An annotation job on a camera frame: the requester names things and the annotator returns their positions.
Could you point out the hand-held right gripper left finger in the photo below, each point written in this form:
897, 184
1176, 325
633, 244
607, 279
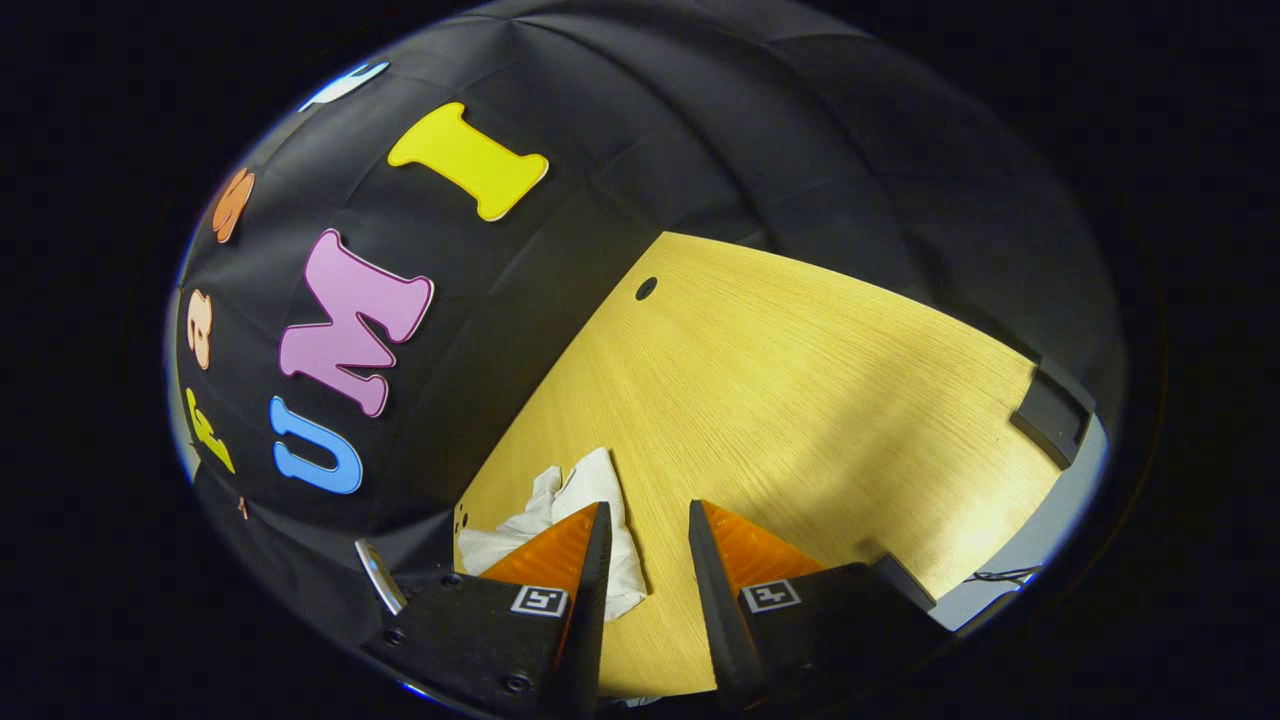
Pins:
590, 620

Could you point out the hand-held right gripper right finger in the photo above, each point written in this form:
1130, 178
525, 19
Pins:
715, 610

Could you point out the white jeans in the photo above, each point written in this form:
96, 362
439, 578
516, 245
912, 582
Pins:
625, 560

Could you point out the silver metal binder clip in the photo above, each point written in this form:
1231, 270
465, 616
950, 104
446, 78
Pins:
381, 577

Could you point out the black table edge clamp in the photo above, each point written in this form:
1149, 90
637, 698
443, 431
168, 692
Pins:
1052, 412

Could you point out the black backdrop cloth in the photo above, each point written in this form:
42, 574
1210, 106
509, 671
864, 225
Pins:
700, 120

